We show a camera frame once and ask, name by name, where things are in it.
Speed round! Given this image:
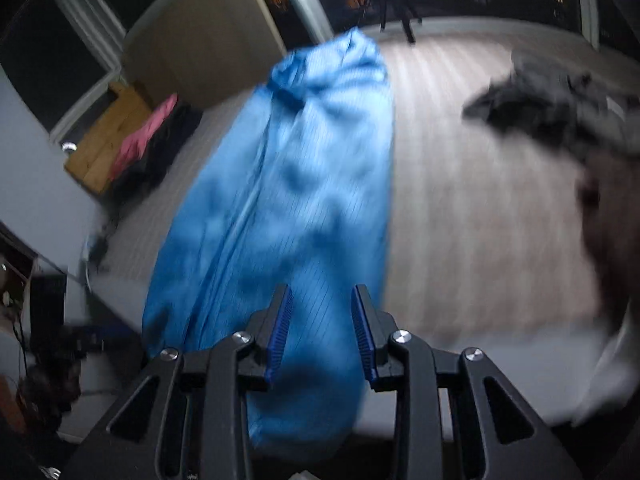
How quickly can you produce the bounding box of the blue pinstriped zip jacket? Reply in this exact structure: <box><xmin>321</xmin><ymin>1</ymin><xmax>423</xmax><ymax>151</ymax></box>
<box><xmin>141</xmin><ymin>27</ymin><xmax>396</xmax><ymax>463</ymax></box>

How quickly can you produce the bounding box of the navy garment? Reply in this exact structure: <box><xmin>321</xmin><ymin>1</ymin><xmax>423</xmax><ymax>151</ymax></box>
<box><xmin>112</xmin><ymin>105</ymin><xmax>203</xmax><ymax>198</ymax></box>

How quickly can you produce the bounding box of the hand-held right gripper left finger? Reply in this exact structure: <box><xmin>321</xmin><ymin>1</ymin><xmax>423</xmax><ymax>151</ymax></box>
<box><xmin>62</xmin><ymin>284</ymin><xmax>294</xmax><ymax>480</ymax></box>

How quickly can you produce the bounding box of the black tripod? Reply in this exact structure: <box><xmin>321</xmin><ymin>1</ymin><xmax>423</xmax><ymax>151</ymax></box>
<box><xmin>362</xmin><ymin>0</ymin><xmax>423</xmax><ymax>44</ymax></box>

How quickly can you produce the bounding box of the white bed sheet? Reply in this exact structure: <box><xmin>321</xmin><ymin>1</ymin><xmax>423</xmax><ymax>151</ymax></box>
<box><xmin>60</xmin><ymin>260</ymin><xmax>640</xmax><ymax>441</ymax></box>

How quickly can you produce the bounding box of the light wooden cabinet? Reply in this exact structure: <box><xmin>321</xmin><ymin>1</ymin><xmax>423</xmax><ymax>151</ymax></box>
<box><xmin>122</xmin><ymin>0</ymin><xmax>301</xmax><ymax>111</ymax></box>

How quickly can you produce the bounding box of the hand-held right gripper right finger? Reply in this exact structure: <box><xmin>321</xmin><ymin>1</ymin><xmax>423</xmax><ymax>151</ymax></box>
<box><xmin>350</xmin><ymin>284</ymin><xmax>583</xmax><ymax>480</ymax></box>

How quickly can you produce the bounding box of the pink garment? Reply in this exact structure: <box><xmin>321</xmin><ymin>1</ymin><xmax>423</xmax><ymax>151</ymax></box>
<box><xmin>110</xmin><ymin>92</ymin><xmax>179</xmax><ymax>181</ymax></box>

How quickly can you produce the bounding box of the dark grey garment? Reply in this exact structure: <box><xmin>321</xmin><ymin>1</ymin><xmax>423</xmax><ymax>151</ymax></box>
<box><xmin>462</xmin><ymin>50</ymin><xmax>640</xmax><ymax>161</ymax></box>

